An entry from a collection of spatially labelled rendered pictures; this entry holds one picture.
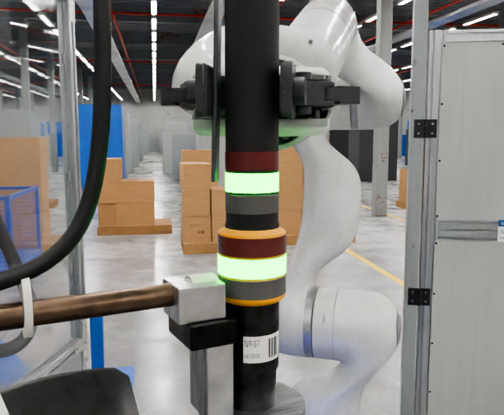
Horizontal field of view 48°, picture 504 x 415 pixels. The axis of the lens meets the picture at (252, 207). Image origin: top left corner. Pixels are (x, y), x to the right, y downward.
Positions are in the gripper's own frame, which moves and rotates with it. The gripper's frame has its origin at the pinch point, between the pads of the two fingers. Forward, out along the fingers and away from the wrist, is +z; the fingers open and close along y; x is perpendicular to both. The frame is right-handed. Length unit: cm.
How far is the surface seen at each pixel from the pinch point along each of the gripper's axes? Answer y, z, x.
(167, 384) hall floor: 97, -307, -168
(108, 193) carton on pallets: 348, -844, -105
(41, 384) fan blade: 18.1, -6.4, -23.0
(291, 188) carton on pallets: 48, -803, -90
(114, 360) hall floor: 146, -342, -168
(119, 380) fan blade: 13.0, -10.6, -24.3
